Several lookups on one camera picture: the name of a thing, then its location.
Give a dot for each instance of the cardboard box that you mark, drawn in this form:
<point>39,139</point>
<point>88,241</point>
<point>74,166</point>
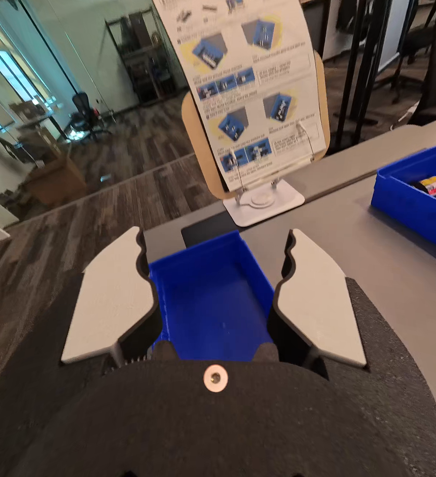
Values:
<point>58,182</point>

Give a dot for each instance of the printed instruction sheet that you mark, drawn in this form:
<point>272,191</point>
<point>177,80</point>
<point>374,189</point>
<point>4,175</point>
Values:
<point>247,93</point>

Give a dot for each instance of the blue plastic bin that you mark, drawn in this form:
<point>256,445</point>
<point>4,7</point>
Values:
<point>210,305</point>
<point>408,212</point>

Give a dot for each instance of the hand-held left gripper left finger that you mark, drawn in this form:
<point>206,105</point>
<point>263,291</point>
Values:
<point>110,298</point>

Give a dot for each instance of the black stand poles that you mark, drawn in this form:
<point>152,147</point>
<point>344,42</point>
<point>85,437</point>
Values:
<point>367,56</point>

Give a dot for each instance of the metal shelf rack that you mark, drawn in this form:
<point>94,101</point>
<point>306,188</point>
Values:
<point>139,56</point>

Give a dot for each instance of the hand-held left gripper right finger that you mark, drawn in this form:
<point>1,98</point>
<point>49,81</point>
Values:
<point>315,298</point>

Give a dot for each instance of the black table pad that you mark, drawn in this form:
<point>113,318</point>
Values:
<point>207,229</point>

